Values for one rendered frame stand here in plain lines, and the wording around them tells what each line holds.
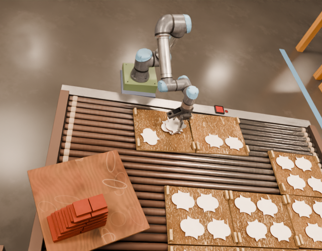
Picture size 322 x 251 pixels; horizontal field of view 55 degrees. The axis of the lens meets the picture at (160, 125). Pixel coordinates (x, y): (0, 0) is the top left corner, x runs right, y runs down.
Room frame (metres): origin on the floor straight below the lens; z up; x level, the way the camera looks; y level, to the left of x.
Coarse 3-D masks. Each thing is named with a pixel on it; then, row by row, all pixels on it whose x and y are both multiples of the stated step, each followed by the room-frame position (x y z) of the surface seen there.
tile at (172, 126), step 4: (168, 120) 1.51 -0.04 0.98; (172, 120) 1.52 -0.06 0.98; (176, 120) 1.53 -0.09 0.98; (168, 124) 1.47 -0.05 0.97; (172, 124) 1.49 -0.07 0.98; (176, 124) 1.50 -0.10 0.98; (184, 124) 1.53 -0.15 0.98; (168, 128) 1.43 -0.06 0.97; (172, 128) 1.45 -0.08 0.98; (176, 128) 1.46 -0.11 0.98
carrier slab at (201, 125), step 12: (192, 120) 1.64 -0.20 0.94; (204, 120) 1.69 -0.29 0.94; (216, 120) 1.74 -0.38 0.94; (228, 120) 1.80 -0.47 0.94; (192, 132) 1.52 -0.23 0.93; (204, 132) 1.57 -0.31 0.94; (216, 132) 1.62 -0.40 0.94; (228, 132) 1.67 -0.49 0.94; (240, 132) 1.72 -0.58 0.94; (204, 144) 1.46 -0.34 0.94
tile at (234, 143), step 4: (228, 136) 1.63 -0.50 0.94; (228, 140) 1.58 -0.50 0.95; (232, 140) 1.60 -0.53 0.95; (236, 140) 1.62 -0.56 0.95; (228, 144) 1.55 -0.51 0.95; (232, 144) 1.56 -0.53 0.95; (236, 144) 1.58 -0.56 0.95; (240, 144) 1.60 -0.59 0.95; (232, 148) 1.53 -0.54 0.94; (236, 148) 1.54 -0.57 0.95; (240, 148) 1.57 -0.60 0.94
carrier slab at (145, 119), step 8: (144, 112) 1.52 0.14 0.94; (152, 112) 1.55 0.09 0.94; (160, 112) 1.59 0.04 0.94; (136, 120) 1.42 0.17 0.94; (144, 120) 1.45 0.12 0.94; (152, 120) 1.48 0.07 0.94; (160, 120) 1.51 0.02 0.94; (184, 120) 1.61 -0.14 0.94; (136, 128) 1.35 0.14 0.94; (144, 128) 1.38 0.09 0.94; (152, 128) 1.41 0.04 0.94; (160, 128) 1.44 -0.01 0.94; (184, 128) 1.53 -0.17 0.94; (136, 136) 1.29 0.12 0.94; (160, 136) 1.37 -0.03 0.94; (168, 136) 1.40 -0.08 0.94; (176, 136) 1.43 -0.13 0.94; (184, 136) 1.46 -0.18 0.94; (136, 144) 1.23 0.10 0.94; (144, 144) 1.26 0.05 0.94; (160, 144) 1.31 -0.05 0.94; (168, 144) 1.34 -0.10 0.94; (176, 144) 1.36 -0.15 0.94; (184, 144) 1.39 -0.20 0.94; (184, 152) 1.34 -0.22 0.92; (192, 152) 1.36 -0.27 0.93
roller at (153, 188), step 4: (132, 184) 0.96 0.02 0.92; (136, 184) 0.97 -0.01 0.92; (140, 184) 0.98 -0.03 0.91; (136, 188) 0.94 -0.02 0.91; (140, 188) 0.95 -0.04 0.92; (144, 188) 0.96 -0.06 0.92; (148, 188) 0.97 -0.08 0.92; (152, 188) 0.99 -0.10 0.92; (156, 188) 1.00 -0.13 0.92; (160, 188) 1.01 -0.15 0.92; (156, 192) 0.98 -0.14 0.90; (160, 192) 0.99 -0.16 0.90; (164, 192) 1.00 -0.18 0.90
